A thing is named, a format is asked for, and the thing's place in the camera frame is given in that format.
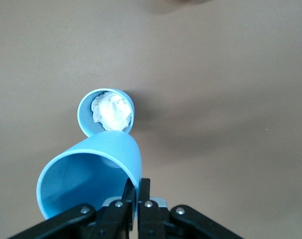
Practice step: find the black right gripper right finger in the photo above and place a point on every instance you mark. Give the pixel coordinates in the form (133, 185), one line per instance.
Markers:
(151, 221)

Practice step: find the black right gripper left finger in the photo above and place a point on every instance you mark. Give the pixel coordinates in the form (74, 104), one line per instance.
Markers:
(111, 221)

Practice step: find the short blue cup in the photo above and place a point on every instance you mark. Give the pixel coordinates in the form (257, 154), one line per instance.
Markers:
(111, 147)
(85, 119)

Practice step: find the white crumpled tissue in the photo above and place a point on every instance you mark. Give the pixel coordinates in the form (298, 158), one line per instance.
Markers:
(111, 112)

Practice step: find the brown table mat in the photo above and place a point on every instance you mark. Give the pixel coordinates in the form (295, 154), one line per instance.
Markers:
(215, 74)

